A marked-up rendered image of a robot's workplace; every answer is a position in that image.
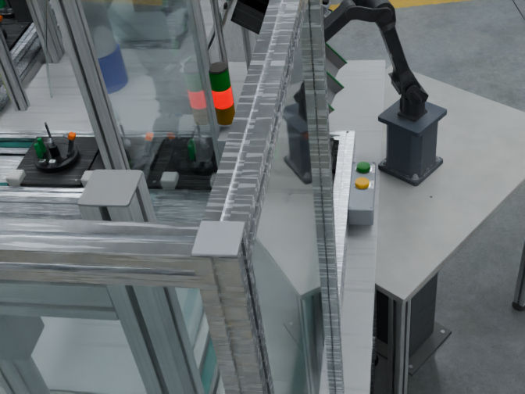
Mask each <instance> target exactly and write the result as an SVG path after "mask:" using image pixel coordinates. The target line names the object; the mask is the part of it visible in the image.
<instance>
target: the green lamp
mask: <svg viewBox="0 0 525 394"><path fill-rule="evenodd" d="M209 79H210V84H211V89H212V90H213V91H216V92H222V91H226V90H227V89H229V88H230V76H229V71H228V68H227V70H226V71H225V72H224V73H220V74H211V73H209Z"/></svg>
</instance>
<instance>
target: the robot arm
mask: <svg viewBox="0 0 525 394"><path fill-rule="evenodd" d="M351 20H362V21H366V22H375V23H376V25H377V26H378V28H379V30H380V33H381V36H382V38H383V41H384V44H385V47H386V49H387V53H388V55H389V58H390V60H391V64H392V66H393V71H392V72H391V73H389V74H388V75H389V76H390V78H391V84H392V85H393V87H394V88H395V90H396V91H397V93H398V94H399V95H401V98H400V108H399V109H400V111H399V112H398V115H399V116H402V117H405V118H406V119H409V120H411V121H414V122H416V121H417V120H418V119H419V118H420V117H422V116H423V115H424V114H426V113H427V109H425V102H426V101H427V98H428V96H429V95H428V94H427V93H426V91H425V90H424V89H423V87H422V86H421V85H420V83H419V82H418V80H417V79H416V77H415V76H414V74H413V72H412V71H411V70H410V68H409V64H408V63H407V60H406V58H405V54H404V52H403V49H402V45H401V42H400V40H399V37H398V33H397V31H396V28H395V24H396V15H395V8H394V6H393V5H392V4H391V3H390V2H389V1H388V0H343V1H342V2H341V4H340V5H339V6H338V7H337V8H336V9H335V10H334V11H333V12H332V13H331V14H330V15H329V16H327V17H326V18H325V19H324V20H323V28H324V42H325V43H326V42H327V41H329V40H330V39H331V38H332V37H333V36H334V35H335V34H336V33H337V32H338V31H339V30H340V29H342V28H343V27H344V26H345V25H346V24H347V23H349V22H350V21H351Z"/></svg>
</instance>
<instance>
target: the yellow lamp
mask: <svg viewBox="0 0 525 394"><path fill-rule="evenodd" d="M215 111H216V118H217V123H218V124H220V125H230V124H232V121H233V118H234V114H235V110H234V104H233V105H232V106H231V107H229V108H226V109H217V108H215Z"/></svg>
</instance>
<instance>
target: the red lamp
mask: <svg viewBox="0 0 525 394"><path fill-rule="evenodd" d="M212 96H213V101H214V106H215V107H216V108H217V109H226V108H229V107H231V106H232V105H233V103H234V100H233V95H232V91H231V86H230V88H229V89H227V90H226V91H222V92H216V91H212Z"/></svg>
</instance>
